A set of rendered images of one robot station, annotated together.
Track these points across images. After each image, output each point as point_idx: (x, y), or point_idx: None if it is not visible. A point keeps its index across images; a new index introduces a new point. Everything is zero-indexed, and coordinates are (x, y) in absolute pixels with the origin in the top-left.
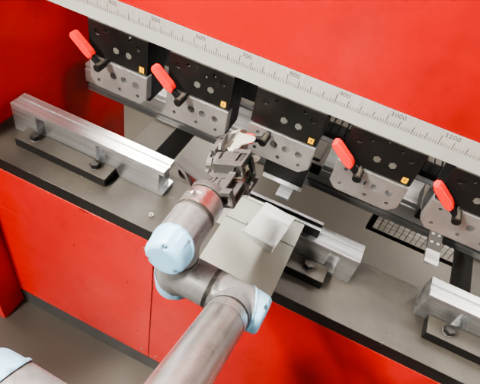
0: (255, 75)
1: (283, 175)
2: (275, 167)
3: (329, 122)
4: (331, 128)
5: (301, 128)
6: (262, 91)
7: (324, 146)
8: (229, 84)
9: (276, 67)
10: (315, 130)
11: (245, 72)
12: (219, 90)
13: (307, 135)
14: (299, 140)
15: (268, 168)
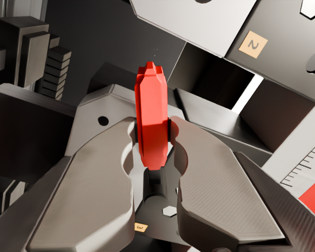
0: (301, 151)
1: (8, 140)
2: (27, 126)
3: (61, 56)
4: (53, 57)
5: (166, 215)
6: (260, 161)
7: (39, 76)
8: (308, 84)
9: (300, 188)
10: (162, 232)
11: None
12: (303, 41)
13: (152, 223)
14: (137, 212)
15: (15, 108)
